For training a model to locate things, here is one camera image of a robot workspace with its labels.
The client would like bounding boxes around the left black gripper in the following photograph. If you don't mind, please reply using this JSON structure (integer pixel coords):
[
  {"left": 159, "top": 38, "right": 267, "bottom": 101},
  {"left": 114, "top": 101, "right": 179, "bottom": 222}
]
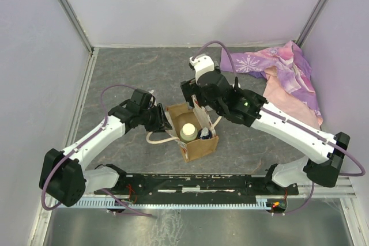
[{"left": 139, "top": 103, "right": 173, "bottom": 134}]

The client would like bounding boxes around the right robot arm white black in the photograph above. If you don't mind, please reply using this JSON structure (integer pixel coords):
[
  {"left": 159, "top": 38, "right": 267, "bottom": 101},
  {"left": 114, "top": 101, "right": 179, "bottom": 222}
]
[{"left": 180, "top": 70, "right": 349, "bottom": 195}]

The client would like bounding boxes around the cream lid green jar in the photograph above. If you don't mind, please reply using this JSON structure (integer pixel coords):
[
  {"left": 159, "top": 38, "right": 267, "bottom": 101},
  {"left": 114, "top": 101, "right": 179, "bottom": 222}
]
[{"left": 180, "top": 123, "right": 198, "bottom": 143}]

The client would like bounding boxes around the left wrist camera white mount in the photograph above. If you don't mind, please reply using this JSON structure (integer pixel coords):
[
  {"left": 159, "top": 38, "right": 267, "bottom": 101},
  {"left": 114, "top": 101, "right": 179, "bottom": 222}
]
[{"left": 149, "top": 90, "right": 156, "bottom": 106}]

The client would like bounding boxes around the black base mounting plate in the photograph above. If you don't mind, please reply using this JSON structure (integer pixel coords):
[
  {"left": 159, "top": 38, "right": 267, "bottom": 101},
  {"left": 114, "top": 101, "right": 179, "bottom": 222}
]
[{"left": 109, "top": 173, "right": 299, "bottom": 203}]

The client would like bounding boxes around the light blue slotted cable duct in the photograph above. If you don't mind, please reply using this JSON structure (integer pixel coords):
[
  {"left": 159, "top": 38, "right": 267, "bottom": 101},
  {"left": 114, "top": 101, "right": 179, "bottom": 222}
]
[{"left": 54, "top": 195, "right": 286, "bottom": 209}]

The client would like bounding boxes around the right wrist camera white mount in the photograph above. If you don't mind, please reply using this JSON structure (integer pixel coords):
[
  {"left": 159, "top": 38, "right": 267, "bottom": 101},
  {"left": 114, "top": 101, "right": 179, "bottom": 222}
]
[{"left": 189, "top": 54, "right": 220, "bottom": 82}]

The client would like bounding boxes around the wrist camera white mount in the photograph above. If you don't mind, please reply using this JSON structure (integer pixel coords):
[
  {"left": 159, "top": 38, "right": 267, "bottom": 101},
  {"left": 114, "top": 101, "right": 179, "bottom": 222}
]
[
  {"left": 149, "top": 90, "right": 156, "bottom": 106},
  {"left": 189, "top": 54, "right": 220, "bottom": 82}
]

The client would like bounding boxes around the purple pink patterned cloth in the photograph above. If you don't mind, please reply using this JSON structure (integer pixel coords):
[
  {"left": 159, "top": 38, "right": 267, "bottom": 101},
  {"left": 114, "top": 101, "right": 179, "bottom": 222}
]
[{"left": 231, "top": 41, "right": 323, "bottom": 129}]

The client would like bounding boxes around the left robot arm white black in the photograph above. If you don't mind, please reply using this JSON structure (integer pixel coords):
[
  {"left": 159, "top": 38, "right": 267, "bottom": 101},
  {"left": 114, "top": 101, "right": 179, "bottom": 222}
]
[{"left": 39, "top": 89, "right": 172, "bottom": 210}]

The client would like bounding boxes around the brown canvas tote bag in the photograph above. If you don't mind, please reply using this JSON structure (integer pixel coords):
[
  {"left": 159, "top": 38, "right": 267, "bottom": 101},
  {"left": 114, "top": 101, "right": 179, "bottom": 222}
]
[{"left": 146, "top": 96, "right": 222, "bottom": 162}]

